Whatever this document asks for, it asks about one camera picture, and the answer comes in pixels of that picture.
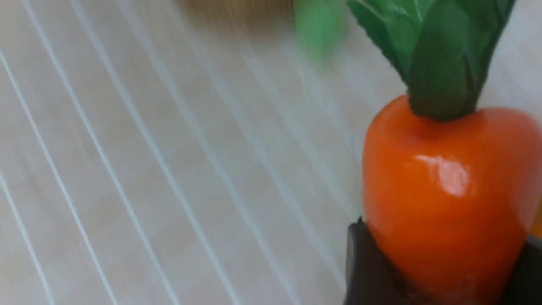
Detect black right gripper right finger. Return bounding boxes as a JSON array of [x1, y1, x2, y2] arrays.
[[500, 234, 542, 305]]

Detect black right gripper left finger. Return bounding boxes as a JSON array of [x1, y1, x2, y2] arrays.
[[344, 217, 420, 305]]

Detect woven wicker basket green lining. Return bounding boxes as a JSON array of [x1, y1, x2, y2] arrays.
[[179, 0, 294, 25]]

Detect orange toy carrot green leaves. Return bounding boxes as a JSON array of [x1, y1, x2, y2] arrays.
[[347, 0, 541, 305]]

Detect green foam cube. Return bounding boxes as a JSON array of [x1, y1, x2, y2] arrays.
[[294, 0, 346, 65]]

